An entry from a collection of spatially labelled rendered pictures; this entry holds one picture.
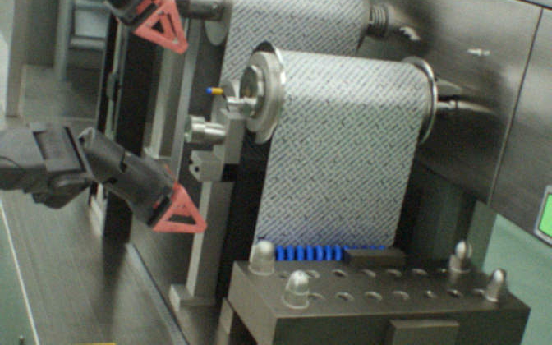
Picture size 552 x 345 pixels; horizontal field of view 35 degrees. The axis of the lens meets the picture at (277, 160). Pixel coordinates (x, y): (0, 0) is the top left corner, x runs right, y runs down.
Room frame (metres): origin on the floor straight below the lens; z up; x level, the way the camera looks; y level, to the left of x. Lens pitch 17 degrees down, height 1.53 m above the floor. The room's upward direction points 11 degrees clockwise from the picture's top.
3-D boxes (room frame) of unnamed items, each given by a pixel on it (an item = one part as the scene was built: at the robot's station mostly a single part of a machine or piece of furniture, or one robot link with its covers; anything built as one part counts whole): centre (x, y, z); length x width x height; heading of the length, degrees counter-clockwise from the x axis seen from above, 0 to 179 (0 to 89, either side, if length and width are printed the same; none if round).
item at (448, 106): (1.36, -0.22, 1.25); 0.07 x 0.04 x 0.04; 116
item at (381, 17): (1.58, -0.11, 1.33); 0.07 x 0.07 x 0.07; 26
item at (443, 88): (1.36, -0.23, 1.28); 0.06 x 0.05 x 0.02; 116
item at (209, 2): (1.45, 0.17, 1.33); 0.06 x 0.06 x 0.06; 26
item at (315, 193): (1.23, -0.09, 1.11); 0.23 x 0.01 x 0.18; 116
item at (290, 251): (1.21, -0.10, 1.03); 0.21 x 0.04 x 0.03; 116
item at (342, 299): (1.14, -0.18, 1.00); 0.40 x 0.16 x 0.06; 116
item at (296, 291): (1.03, -0.06, 1.05); 0.04 x 0.04 x 0.04
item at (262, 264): (1.11, -0.01, 1.05); 0.04 x 0.04 x 0.04
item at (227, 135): (1.24, 0.09, 1.05); 0.06 x 0.05 x 0.31; 116
